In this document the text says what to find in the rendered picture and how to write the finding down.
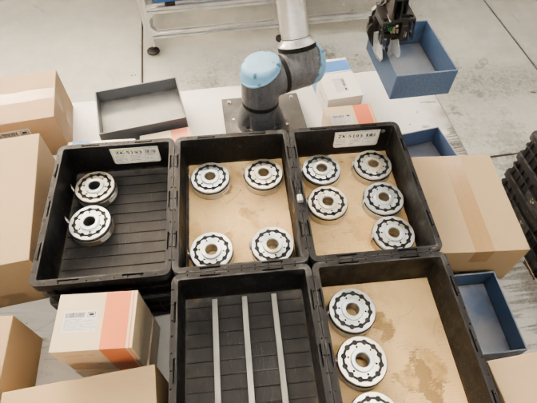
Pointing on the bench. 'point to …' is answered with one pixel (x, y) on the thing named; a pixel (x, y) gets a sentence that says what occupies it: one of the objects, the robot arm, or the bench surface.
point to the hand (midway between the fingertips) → (382, 54)
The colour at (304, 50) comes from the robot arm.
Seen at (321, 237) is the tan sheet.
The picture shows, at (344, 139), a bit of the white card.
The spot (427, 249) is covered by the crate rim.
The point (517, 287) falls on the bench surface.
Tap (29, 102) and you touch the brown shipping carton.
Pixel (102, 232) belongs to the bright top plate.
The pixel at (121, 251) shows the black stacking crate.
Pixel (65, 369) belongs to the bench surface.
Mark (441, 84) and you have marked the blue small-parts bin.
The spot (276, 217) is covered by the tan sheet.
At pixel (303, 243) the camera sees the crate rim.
